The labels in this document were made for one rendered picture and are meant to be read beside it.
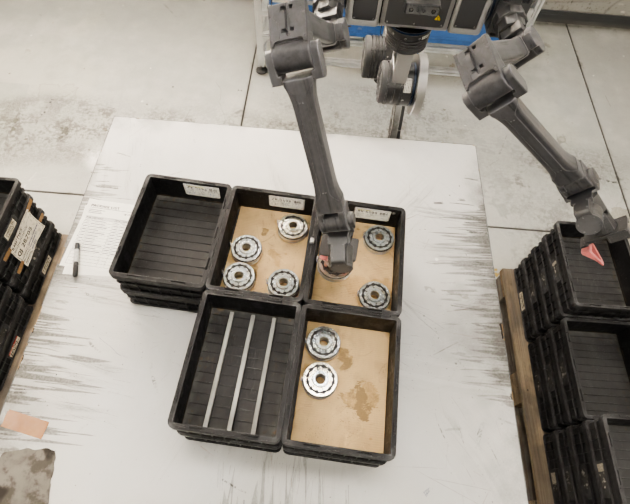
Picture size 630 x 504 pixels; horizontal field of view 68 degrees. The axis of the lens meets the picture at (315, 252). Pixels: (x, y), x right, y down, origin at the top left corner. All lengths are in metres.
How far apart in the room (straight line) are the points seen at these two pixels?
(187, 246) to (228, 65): 2.13
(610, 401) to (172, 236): 1.80
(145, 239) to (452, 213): 1.17
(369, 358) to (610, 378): 1.15
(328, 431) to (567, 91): 3.13
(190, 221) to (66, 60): 2.37
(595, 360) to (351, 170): 1.28
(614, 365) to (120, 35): 3.64
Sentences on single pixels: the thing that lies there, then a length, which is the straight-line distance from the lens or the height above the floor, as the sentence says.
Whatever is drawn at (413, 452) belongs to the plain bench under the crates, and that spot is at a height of 0.70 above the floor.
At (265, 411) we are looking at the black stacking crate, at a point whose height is 0.83.
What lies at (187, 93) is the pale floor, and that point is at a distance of 3.40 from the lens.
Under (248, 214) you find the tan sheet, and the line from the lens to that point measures 1.68.
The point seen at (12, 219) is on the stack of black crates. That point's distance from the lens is 2.34.
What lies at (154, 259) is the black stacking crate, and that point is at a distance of 1.65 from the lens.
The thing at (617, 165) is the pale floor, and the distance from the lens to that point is 3.60.
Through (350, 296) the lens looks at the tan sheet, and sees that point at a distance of 1.53.
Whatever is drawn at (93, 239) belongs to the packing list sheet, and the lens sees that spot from 1.91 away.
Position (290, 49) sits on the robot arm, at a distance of 0.96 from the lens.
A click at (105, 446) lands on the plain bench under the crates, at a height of 0.70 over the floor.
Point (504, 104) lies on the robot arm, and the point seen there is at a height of 1.55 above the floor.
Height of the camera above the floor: 2.22
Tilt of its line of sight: 60 degrees down
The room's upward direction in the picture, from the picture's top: 6 degrees clockwise
